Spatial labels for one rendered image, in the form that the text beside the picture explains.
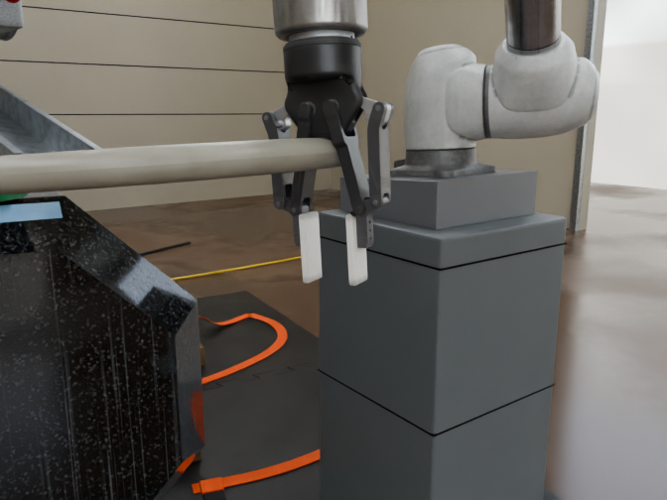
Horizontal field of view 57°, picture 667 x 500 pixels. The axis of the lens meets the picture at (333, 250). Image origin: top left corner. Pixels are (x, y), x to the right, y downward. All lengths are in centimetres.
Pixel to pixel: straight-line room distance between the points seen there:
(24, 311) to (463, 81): 95
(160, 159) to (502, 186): 97
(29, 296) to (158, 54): 612
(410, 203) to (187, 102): 617
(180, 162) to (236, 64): 713
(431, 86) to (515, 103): 18
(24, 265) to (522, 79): 98
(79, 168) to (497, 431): 114
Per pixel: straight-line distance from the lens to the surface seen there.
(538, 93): 129
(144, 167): 50
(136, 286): 130
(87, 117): 697
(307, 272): 62
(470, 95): 133
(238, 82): 762
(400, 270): 125
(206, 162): 50
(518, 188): 141
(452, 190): 125
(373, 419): 143
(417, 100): 135
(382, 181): 58
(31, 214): 127
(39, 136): 112
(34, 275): 123
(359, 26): 60
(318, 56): 58
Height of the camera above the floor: 103
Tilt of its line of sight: 13 degrees down
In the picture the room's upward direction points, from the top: straight up
